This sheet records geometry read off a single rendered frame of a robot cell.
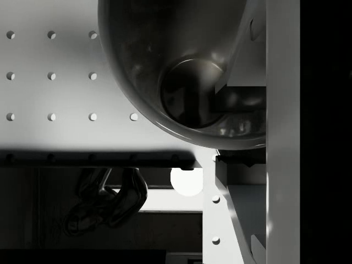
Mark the black mug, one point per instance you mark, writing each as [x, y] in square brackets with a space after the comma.
[137, 55]

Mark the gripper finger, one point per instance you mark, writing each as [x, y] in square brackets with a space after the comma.
[247, 198]
[242, 99]

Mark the black stove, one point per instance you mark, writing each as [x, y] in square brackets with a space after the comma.
[27, 192]

